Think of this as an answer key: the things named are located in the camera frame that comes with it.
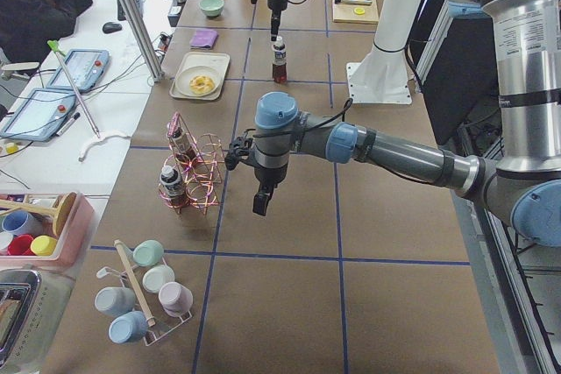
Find white wire cup rack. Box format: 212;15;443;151
96;240;193;346

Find tea bottle in carrier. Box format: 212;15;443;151
170;127;195;162
160;165;186;208

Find wooden cutting board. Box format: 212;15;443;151
332;0;379;24

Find tea bottle white cap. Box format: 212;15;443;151
272;36;287;84

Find seated person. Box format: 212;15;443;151
1;0;93;63

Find blue cup on rack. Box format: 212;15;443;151
109;311;148;344

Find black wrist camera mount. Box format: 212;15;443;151
224;129;257;171

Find wooden mug tree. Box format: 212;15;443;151
1;192;77;237

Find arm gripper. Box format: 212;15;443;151
252;167;285;216

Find computer mouse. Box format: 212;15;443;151
102;22;123;34

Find cream toaster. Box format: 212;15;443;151
1;268;72;373

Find copper wire bottle carrier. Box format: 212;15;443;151
158;112;224;215

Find cream serving tray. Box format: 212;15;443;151
169;52;230;101

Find cream round plate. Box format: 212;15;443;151
175;66;221;97

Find teach pendant tablet near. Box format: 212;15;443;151
1;88;75;142

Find aluminium frame post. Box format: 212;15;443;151
119;0;164;82

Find blue cup in bin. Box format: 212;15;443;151
2;210;32;236

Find teach pendant tablet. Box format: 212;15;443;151
46;49;110;93
1;88;75;142

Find tea bottle right in carrier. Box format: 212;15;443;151
170;127;195;162

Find glazed donut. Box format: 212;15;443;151
189;75;216;96

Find lavender cup on rack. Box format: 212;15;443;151
159;281;194;317

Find grabber reach tool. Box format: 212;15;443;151
46;39;132;162

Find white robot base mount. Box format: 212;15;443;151
347;0;423;105

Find white cup on rack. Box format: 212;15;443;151
142;265;175;293

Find pale green bowl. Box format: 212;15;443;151
198;0;224;18

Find pink storage bin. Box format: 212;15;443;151
1;193;94;268

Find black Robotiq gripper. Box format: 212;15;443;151
268;3;283;38

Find grey-blue cup on rack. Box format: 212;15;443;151
94;287;136;317

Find pale green cup on rack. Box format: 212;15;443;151
132;239;164;267

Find yellow cup in bin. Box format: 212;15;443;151
30;236;58;257

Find red cup in bin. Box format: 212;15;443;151
7;234;34;256

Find tea bottle left in carrier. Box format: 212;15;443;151
160;165;186;208

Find teach pendant tablet far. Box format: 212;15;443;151
46;49;110;93

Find purple folded cloth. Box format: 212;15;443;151
189;29;218;49

